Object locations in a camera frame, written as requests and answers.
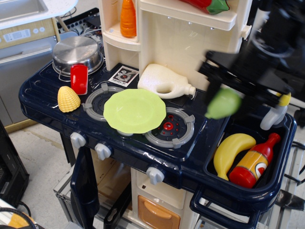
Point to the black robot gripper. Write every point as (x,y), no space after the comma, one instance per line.
(251,72)

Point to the green toy pear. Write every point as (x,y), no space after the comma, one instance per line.
(225,103)

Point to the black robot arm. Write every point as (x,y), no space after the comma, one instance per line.
(282,31)

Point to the light green plastic plate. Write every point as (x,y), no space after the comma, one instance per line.
(134,111)

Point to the grey toy faucet yellow cap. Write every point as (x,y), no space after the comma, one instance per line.
(277,113)

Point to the yellow toy banana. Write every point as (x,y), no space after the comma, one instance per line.
(228,150)

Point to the right grey stove burner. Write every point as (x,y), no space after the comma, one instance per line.
(176,129)

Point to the grey stove burner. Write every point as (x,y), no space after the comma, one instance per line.
(176,129)
(94,105)

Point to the navy toy kitchen counter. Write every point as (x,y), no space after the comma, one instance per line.
(217,200)

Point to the cream toy kitchen cabinet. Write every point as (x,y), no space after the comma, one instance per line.
(177,35)

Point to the white toy detergent jug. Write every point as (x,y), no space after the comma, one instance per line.
(164,82)

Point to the red toy ketchup bottle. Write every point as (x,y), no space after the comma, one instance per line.
(251,167)

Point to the red toy chili pepper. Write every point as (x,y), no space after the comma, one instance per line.
(212,7)

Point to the right grey stove knob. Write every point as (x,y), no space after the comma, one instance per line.
(155,175)

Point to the grey stove knob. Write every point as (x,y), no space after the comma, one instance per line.
(155,175)
(77,140)
(103,152)

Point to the orange toy carrot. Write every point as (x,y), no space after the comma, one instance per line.
(128,19)

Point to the left grey stove burner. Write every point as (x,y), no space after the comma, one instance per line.
(94,105)

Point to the middle grey stove knob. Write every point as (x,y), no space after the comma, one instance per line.
(103,152)

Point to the orange toy drawer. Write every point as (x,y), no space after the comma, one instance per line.
(156,216)

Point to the red toy cup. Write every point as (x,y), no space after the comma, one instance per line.
(79,79)

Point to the stainless steel pot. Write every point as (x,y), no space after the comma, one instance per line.
(76,50)

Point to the left grey stove knob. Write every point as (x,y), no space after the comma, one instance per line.
(77,140)

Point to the yellow toy corn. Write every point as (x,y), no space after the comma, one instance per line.
(68,100)

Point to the navy oven door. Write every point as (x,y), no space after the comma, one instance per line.
(84,192)

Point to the wooden toy dishwasher unit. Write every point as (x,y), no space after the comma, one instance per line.
(28,33)

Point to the black box on floor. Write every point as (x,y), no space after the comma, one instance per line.
(14,178)

